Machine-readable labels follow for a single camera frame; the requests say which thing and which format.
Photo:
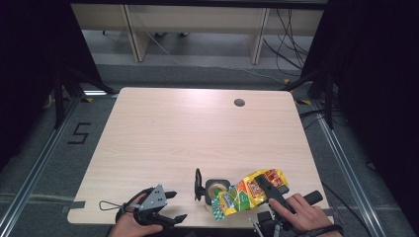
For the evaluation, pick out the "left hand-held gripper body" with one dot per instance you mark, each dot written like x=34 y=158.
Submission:
x=154 y=198

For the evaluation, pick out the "person's right hand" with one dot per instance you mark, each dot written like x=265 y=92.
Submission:
x=304 y=215

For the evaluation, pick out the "person's left hand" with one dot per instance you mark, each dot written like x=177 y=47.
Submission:
x=129 y=227

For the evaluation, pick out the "light wooden desk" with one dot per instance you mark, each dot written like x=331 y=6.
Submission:
x=197 y=19

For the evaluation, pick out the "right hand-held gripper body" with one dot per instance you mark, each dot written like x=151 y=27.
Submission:
x=276 y=194

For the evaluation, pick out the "yellow tape piece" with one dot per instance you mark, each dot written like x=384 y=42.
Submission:
x=286 y=80
x=87 y=99
x=304 y=102

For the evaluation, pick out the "black metal stand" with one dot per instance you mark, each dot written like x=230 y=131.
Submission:
x=327 y=98
x=61 y=98

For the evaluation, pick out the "round grey table grommet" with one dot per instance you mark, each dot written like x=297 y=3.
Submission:
x=239 y=102

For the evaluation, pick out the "aluminium floor rail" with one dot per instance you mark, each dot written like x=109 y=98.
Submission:
x=36 y=164
x=346 y=168

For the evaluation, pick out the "black curtain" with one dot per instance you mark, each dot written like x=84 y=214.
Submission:
x=29 y=65
x=378 y=82

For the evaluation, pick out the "yellow spouted sauce pouch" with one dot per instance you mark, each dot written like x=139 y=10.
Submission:
x=248 y=194

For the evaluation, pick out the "clear jar with black lid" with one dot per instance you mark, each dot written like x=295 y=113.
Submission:
x=212 y=191

